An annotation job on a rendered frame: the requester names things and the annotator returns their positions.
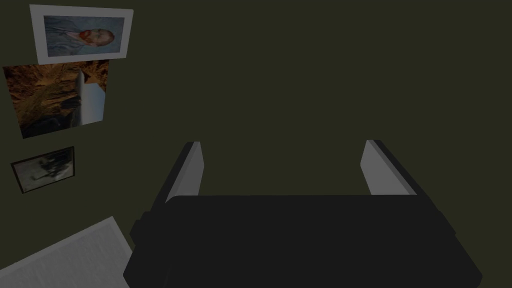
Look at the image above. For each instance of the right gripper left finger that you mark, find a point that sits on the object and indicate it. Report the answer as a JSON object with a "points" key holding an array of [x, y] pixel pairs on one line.
{"points": [[188, 176]]}

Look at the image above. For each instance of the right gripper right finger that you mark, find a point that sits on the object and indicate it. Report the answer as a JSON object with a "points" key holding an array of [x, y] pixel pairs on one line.
{"points": [[386, 174]]}

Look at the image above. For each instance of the pale grey flat panel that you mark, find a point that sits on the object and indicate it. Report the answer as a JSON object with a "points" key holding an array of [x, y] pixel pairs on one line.
{"points": [[72, 258]]}

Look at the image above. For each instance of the black-framed grey picture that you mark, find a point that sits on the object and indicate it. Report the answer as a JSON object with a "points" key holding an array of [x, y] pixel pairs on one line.
{"points": [[44, 170]]}

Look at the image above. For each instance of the brown canyon landscape picture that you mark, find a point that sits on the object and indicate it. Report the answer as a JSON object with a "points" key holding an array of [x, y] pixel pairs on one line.
{"points": [[54, 98]]}

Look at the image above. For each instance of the white-framed portrait painting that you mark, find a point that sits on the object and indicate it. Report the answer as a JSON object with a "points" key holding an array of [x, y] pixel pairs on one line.
{"points": [[82, 35]]}

